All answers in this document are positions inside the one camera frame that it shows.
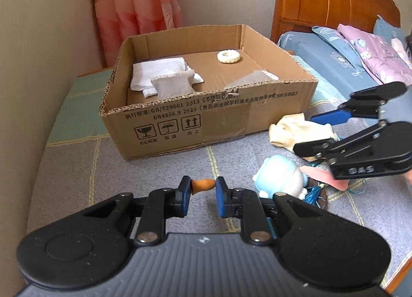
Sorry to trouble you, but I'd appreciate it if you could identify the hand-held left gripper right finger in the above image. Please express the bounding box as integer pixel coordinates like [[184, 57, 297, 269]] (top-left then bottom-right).
[[215, 176, 322, 246]]

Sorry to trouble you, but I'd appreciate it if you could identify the cream printed cloth bag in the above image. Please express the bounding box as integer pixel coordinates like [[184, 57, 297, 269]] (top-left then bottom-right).
[[269, 112, 339, 153]]

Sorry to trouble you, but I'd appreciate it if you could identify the blue round plush toy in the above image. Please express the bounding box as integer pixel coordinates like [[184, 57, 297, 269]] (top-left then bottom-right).
[[253, 155, 308, 200]]

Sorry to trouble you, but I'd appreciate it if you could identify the plain blue pillow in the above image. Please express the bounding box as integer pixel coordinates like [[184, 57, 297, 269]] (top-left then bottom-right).
[[373, 14, 404, 40]]

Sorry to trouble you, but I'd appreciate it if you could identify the pink floral quilt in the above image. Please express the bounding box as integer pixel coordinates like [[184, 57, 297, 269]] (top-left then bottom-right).
[[337, 24, 412, 87]]

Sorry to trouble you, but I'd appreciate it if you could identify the grey linen pouch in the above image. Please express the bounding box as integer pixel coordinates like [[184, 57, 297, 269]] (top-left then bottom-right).
[[151, 70, 196, 98]]

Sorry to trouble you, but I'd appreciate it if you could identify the brown cardboard box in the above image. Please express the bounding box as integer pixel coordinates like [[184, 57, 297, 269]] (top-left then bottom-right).
[[98, 24, 319, 160]]

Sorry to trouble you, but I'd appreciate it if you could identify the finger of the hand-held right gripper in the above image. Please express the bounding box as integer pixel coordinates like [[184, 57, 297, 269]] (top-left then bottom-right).
[[311, 82, 408, 126], [294, 121, 412, 165]]

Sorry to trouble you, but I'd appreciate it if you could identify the blue tassel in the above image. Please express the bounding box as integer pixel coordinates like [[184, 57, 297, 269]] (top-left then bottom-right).
[[303, 184, 325, 209]]

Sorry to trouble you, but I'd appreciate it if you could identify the blue floral pillow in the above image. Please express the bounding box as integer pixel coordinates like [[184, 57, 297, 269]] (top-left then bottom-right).
[[312, 25, 383, 85]]

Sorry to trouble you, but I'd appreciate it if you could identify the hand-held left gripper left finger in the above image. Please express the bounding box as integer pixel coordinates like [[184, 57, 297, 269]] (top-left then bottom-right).
[[82, 175, 194, 247]]

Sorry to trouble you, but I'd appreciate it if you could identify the grey checked blanket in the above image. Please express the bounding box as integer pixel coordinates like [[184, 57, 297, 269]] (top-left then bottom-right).
[[27, 68, 412, 288]]

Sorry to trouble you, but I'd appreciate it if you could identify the cream hair scrunchie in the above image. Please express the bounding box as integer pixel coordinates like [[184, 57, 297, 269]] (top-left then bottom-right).
[[217, 49, 242, 65]]

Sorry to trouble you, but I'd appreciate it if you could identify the grey-brown cloth pouch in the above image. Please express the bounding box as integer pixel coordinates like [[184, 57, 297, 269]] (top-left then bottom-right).
[[224, 70, 278, 89]]

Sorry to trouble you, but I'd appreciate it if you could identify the pink patterned curtain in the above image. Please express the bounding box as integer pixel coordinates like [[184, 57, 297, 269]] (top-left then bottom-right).
[[88, 0, 185, 69]]

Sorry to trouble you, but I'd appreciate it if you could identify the white cloth bag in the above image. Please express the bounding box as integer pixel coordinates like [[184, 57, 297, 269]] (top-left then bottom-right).
[[130, 57, 204, 98]]

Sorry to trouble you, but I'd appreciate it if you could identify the small orange plush piece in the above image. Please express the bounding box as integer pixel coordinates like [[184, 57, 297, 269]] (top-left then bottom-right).
[[191, 179, 216, 194]]

